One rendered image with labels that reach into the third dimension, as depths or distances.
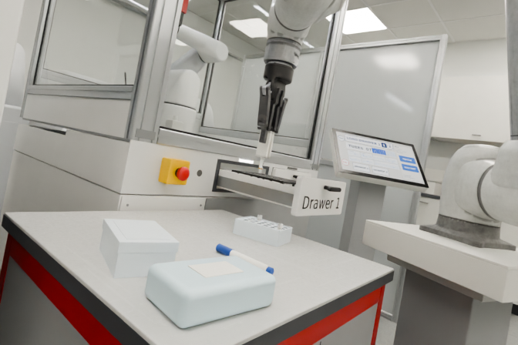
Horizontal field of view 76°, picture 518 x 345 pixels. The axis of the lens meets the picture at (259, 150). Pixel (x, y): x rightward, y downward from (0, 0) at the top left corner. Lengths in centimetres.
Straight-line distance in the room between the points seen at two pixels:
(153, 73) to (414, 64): 218
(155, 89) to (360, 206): 133
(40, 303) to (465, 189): 98
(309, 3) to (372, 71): 223
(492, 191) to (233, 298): 73
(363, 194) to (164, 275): 159
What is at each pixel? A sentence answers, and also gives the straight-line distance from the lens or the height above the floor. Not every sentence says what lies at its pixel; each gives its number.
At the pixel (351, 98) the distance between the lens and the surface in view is 292.
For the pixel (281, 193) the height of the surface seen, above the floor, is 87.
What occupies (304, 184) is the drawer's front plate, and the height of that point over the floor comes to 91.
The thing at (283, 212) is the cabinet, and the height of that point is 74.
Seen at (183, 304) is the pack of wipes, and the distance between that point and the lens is 40.
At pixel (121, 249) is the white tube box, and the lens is 51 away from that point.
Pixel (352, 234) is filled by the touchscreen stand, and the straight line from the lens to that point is 195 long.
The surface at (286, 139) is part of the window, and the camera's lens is 146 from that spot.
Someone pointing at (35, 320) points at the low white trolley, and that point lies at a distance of 70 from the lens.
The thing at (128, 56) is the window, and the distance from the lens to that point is 109.
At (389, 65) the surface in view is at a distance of 288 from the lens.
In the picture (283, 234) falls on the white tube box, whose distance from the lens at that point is 83.
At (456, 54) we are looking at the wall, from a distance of 493.
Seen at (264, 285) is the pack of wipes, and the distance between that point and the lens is 47.
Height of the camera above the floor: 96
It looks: 1 degrees up
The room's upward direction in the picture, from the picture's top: 10 degrees clockwise
